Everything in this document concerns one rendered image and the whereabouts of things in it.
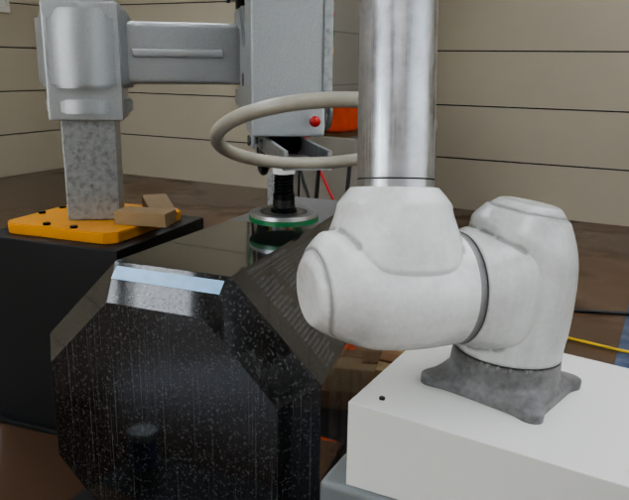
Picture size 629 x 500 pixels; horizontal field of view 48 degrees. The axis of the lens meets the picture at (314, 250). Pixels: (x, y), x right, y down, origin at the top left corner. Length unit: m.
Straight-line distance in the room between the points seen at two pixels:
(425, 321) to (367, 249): 0.12
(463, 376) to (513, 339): 0.10
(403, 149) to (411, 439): 0.37
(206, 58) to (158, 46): 0.18
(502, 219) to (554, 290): 0.11
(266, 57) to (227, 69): 0.67
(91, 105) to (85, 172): 0.25
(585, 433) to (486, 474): 0.15
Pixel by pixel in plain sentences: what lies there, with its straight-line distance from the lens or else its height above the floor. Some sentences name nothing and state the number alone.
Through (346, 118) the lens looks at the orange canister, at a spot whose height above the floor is 0.96.
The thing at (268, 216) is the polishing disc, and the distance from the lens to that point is 2.16.
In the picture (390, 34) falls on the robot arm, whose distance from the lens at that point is 0.91.
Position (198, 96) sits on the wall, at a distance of 8.34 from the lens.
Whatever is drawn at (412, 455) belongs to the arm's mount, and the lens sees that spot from 0.96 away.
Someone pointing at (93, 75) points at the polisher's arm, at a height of 1.31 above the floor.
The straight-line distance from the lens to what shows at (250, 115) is 1.37.
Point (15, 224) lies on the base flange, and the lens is 2.81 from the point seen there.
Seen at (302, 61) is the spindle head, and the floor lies 1.37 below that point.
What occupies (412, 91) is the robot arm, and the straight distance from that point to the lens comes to 0.90.
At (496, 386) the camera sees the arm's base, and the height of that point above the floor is 0.94.
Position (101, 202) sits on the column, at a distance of 2.77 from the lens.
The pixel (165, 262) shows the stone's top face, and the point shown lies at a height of 0.85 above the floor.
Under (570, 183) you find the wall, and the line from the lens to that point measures 6.85.
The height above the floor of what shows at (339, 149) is 0.78.
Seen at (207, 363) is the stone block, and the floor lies 0.65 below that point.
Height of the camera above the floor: 1.36
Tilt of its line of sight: 15 degrees down
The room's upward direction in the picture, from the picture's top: 1 degrees clockwise
